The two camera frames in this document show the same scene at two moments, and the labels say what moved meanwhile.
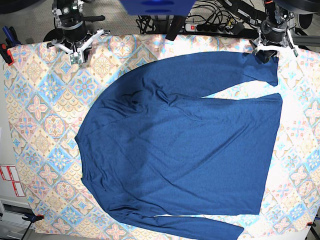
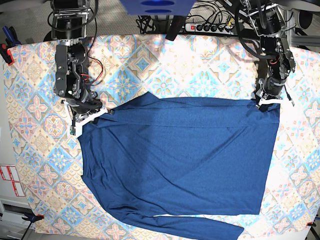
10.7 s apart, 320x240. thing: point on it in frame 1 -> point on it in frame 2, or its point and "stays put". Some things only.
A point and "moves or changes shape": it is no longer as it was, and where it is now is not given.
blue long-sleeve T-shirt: x=153 y=145 moves or changes shape
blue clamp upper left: x=12 y=36 stays put
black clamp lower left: x=33 y=218 stays put
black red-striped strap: x=175 y=27 stays put
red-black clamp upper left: x=6 y=54 stays put
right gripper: x=273 y=35 -> x=270 y=87
